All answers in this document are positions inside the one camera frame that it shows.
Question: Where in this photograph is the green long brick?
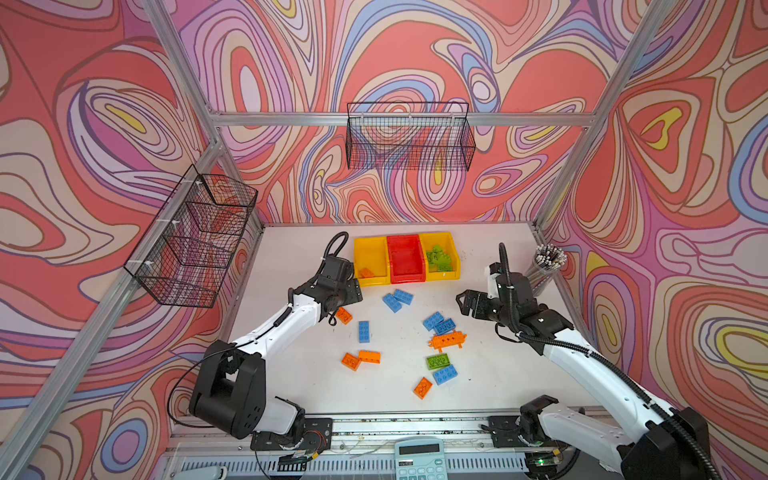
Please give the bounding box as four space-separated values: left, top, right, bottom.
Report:
428 252 453 273

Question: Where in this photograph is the orange small brick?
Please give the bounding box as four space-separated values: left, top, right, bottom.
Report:
341 353 361 371

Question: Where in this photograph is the orange long brick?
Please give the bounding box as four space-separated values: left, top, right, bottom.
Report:
358 350 381 364

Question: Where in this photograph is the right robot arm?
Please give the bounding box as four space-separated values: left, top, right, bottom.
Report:
456 244 720 479

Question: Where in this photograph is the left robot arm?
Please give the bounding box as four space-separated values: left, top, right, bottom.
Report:
189 231 363 444

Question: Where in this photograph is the blue brick upside down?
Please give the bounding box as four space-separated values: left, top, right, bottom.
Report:
434 319 456 336

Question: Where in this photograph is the left yellow bin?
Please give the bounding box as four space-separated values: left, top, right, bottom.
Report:
353 236 391 288

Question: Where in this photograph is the yellow bin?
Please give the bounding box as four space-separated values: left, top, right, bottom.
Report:
418 232 461 282
353 236 391 288

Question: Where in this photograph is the blue long brick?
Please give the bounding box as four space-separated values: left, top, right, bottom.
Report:
358 321 371 344

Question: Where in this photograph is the blue brick studs up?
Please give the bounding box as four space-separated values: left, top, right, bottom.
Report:
422 312 445 331

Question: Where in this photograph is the clear cup of pencils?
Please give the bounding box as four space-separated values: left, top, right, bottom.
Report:
525 244 567 290

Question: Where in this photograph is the right yellow bin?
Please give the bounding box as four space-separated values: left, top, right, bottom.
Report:
418 232 461 282

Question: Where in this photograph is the blue brick behind orange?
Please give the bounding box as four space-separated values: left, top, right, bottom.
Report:
382 294 403 313

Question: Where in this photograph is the green brick upside down front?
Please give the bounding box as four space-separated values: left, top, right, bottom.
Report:
426 353 451 371

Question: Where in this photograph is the blue brick near bins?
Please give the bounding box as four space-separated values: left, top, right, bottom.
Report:
393 289 414 305

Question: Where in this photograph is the red bin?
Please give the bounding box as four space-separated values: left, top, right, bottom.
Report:
386 235 426 284

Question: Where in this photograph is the blue brick front right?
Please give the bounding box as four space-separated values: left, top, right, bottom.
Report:
433 365 458 385

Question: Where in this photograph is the orange brick front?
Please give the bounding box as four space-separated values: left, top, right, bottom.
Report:
413 377 433 400

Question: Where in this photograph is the teal calculator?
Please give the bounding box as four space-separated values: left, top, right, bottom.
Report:
394 437 448 480

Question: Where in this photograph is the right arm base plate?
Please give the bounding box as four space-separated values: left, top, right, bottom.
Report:
485 415 574 452

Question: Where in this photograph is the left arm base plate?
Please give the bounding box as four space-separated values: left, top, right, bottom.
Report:
250 417 334 453

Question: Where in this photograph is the left wire basket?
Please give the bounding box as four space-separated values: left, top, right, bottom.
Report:
123 166 258 308

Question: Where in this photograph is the wire basket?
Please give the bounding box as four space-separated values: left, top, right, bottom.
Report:
123 166 258 308
345 100 476 172

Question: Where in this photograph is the back wire basket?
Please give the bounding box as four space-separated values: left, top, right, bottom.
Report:
345 100 476 172

